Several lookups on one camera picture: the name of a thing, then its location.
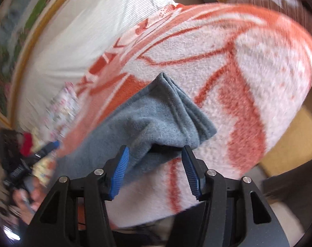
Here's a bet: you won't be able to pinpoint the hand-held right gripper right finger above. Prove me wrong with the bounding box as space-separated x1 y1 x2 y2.
181 145 290 247

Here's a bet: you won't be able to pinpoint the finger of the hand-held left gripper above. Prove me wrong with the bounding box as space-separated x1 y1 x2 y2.
30 140 61 160

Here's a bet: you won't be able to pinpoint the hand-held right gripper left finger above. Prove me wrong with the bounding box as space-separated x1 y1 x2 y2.
25 145 131 247

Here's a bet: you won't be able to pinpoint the grey fleece pants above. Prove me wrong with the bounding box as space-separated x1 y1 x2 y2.
57 72 218 183

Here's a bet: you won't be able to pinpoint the person's left hand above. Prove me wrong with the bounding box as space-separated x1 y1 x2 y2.
13 180 47 220

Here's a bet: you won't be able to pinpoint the floral pillow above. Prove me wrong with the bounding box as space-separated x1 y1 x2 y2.
33 82 79 186

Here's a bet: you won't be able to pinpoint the orange white patterned blanket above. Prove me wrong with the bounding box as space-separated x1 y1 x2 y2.
57 2 312 231

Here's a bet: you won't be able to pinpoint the brown cardboard box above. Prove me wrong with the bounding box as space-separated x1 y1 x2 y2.
259 105 312 178

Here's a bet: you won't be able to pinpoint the white striped bed sheet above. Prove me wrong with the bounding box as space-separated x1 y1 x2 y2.
10 0 190 134

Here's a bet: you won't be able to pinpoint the wooden bed frame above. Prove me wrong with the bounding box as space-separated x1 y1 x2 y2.
0 0 95 129

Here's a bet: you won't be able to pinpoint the colourful wall poster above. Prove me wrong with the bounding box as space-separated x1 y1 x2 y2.
0 0 66 108

